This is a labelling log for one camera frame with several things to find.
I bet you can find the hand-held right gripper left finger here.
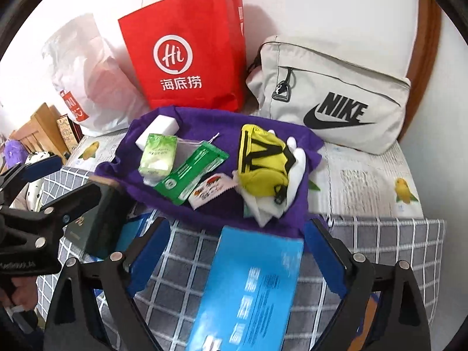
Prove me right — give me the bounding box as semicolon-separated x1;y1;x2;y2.
43;216;172;351

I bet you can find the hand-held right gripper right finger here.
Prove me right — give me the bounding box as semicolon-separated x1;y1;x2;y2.
303;217;432;351

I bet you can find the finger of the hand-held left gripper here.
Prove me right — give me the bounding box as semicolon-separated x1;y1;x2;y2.
25;182;105;235
0;154;61;200

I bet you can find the dark tin box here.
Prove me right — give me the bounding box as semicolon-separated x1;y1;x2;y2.
64;181;127;260

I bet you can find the blue tissue pack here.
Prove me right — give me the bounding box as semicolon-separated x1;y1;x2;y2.
186;226;305;351

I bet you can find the person's left hand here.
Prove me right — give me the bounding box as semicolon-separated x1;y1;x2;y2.
0;274;39;313

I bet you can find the white dotted cloth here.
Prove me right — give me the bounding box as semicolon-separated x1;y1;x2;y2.
15;152;48;209

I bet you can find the purple plush toy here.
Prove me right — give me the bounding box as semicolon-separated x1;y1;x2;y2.
4;139;26;171

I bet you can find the wooden headboard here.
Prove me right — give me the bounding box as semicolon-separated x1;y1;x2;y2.
15;102;72;161

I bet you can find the brown patterned book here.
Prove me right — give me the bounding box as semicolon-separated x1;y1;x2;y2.
56;115;85;154

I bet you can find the grey checked blanket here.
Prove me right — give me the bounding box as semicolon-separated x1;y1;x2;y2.
37;166;448;351

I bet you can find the fruit print bed sheet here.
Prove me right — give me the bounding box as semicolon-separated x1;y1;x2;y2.
66;132;425;220

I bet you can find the green pocket tissue pack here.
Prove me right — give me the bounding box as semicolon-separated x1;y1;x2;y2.
138;133;179;179

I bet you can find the white printed sachet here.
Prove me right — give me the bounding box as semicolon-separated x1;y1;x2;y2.
188;173;236;211

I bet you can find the green packet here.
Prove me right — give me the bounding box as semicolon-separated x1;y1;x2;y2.
154;142;230;206

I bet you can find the white plastic shopping bag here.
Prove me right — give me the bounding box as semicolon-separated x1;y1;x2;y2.
42;14;150;137

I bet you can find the white sponge block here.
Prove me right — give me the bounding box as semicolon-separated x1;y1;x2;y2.
135;114;180;150

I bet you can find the yellow pouch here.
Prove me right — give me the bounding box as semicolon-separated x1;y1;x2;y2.
237;124;296;203

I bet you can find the purple cloth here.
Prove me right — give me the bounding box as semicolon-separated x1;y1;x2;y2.
94;105;330;242

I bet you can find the grey waist bag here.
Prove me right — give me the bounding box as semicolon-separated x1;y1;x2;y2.
246;36;412;155

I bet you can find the red paper bag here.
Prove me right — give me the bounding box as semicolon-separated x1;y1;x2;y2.
118;0;245;113

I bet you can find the wooden door frame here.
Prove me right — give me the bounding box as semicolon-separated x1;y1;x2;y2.
397;0;443;143

